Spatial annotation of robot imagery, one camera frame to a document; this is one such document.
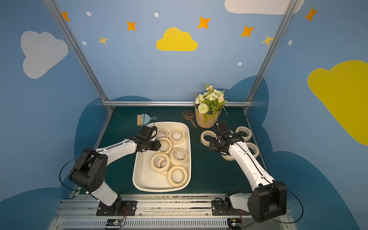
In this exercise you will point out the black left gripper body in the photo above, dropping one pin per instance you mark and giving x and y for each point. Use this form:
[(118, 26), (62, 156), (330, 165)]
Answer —
[(149, 133)]

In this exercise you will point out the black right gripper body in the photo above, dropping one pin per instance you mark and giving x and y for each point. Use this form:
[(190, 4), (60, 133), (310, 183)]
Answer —
[(222, 131)]

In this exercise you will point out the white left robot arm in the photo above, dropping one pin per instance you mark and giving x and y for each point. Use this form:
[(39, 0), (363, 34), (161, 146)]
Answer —
[(90, 169)]

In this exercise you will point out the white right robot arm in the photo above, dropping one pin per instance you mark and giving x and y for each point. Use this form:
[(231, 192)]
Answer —
[(269, 197)]

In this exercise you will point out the white plastic storage box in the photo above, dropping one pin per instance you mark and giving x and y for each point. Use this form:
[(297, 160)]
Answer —
[(144, 177)]

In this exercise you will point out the blue dustpan with brush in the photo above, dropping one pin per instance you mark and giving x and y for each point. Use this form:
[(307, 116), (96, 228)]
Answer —
[(144, 119)]

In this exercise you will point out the beige ribbed flower pot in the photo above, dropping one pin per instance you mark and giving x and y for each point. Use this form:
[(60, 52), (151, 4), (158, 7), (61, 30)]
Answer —
[(205, 120)]

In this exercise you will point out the green table mat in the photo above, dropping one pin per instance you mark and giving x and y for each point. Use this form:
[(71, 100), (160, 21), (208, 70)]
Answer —
[(210, 172)]

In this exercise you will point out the white and green artificial flowers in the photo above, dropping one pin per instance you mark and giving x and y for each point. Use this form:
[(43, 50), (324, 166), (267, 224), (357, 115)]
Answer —
[(211, 100)]

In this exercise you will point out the brown slotted litter scoop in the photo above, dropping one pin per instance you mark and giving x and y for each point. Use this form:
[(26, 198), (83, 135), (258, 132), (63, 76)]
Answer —
[(189, 115)]

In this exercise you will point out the right green circuit board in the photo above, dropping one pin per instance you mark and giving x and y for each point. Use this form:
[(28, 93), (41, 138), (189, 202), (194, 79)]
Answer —
[(234, 224)]

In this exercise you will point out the green circuit board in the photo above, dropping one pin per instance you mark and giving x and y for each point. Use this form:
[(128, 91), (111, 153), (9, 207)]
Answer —
[(114, 223), (234, 224)]

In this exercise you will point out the left green circuit board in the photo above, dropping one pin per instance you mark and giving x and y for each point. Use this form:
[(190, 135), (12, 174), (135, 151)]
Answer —
[(114, 223)]

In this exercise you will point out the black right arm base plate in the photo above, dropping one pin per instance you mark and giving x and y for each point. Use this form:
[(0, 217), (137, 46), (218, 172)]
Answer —
[(220, 207)]

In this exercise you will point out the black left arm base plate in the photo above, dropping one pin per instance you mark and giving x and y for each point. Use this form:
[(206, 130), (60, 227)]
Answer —
[(119, 208)]

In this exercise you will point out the aluminium rail frame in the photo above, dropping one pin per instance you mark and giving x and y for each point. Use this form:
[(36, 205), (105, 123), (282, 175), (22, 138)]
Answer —
[(158, 211)]

